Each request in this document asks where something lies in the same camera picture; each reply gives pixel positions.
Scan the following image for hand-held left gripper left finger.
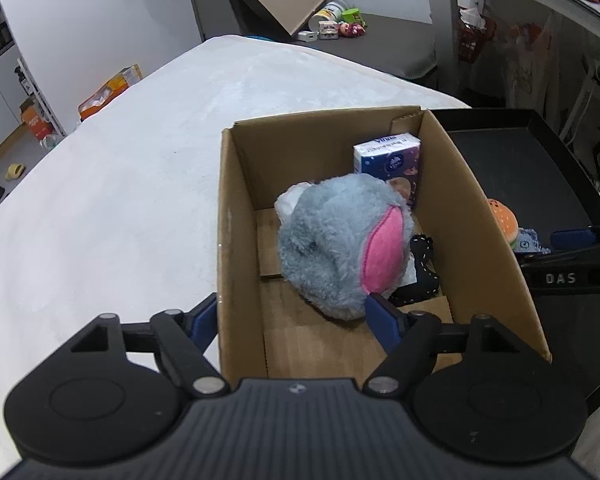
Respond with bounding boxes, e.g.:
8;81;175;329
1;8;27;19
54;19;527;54
70;292;231;400

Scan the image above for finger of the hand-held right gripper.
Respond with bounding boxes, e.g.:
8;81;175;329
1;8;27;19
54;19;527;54
517;220;600;263

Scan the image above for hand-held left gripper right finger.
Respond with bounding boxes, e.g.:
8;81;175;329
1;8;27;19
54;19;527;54
364;292;521;397

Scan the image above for black dotted fabric pouch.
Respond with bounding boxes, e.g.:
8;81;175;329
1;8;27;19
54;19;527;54
389;234;441;307

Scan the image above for brown cardboard box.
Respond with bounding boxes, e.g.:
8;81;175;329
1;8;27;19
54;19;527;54
216;105;552;381

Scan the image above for burger plush toy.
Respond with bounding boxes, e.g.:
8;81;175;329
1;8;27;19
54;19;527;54
486;198;520;248

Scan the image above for grey plush toy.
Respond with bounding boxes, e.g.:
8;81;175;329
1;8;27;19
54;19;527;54
277;172;415;320

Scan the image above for black shallow tray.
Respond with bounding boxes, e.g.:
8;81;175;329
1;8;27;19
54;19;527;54
430;107;600;406

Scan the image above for blue tissue pack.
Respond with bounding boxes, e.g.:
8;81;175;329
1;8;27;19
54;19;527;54
353;132;423;209

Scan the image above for beige tote bag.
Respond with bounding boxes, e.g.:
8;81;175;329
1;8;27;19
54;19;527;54
505;15;556;106

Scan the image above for red basket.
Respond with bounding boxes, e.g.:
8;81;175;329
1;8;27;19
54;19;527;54
457;7;496;63

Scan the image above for orange paper bag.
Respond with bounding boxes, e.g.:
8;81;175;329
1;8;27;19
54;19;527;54
77;64;143;121

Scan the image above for orange carton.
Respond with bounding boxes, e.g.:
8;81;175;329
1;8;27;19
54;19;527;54
20;105;51;141

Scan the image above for grey low bench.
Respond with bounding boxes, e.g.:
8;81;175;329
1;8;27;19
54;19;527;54
305;12;438;81

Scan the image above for white yellow can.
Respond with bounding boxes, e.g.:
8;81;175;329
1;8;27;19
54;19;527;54
308;0;347;31

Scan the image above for white shelf unit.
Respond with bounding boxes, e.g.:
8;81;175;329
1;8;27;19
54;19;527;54
0;5;66;161

